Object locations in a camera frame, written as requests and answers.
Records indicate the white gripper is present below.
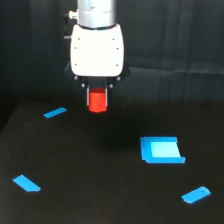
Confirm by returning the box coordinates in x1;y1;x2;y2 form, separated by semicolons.
65;24;130;107

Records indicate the red hexagonal block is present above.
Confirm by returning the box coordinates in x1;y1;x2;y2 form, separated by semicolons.
89;87;107;113

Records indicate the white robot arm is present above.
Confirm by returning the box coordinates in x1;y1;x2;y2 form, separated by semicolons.
63;0;130;113

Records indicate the blue tape strip back left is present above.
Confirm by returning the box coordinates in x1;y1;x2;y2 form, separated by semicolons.
43;107;67;118

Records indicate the blue tape strip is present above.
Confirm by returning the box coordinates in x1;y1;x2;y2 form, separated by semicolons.
13;175;41;192
43;107;67;118
181;186;211;204

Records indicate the black backdrop curtain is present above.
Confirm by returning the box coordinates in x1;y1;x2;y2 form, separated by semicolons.
0;0;224;129

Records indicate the blue tape strip front left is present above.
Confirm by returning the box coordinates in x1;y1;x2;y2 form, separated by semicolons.
13;175;41;192

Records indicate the blue tape strip front right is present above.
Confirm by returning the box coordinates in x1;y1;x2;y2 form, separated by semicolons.
181;186;211;204

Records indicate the blue square tape frame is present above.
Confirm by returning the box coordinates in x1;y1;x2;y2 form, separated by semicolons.
140;137;186;164

